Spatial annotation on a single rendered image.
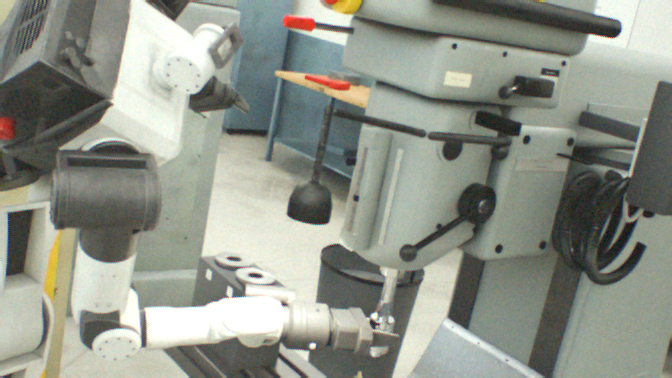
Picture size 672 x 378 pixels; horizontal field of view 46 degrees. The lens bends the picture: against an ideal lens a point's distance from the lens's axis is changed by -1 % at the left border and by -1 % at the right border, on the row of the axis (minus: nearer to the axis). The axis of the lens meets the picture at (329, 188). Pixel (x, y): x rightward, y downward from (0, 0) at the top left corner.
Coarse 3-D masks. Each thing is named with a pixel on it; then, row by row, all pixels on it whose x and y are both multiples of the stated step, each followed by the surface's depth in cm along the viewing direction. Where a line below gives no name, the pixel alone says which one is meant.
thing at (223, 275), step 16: (208, 256) 189; (224, 256) 188; (240, 256) 190; (208, 272) 185; (224, 272) 182; (240, 272) 180; (256, 272) 182; (208, 288) 185; (224, 288) 179; (240, 288) 175; (192, 304) 191; (208, 304) 185; (224, 352) 179; (240, 352) 176; (256, 352) 179; (272, 352) 182; (240, 368) 178
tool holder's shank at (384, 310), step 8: (384, 280) 150; (392, 280) 148; (384, 288) 149; (392, 288) 149; (384, 296) 149; (392, 296) 149; (384, 304) 149; (392, 304) 150; (376, 312) 150; (384, 312) 149; (384, 320) 150
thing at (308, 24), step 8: (288, 16) 130; (296, 16) 130; (288, 24) 130; (296, 24) 130; (304, 24) 131; (312, 24) 132; (320, 24) 134; (328, 24) 135; (336, 24) 136; (344, 32) 137; (352, 32) 138
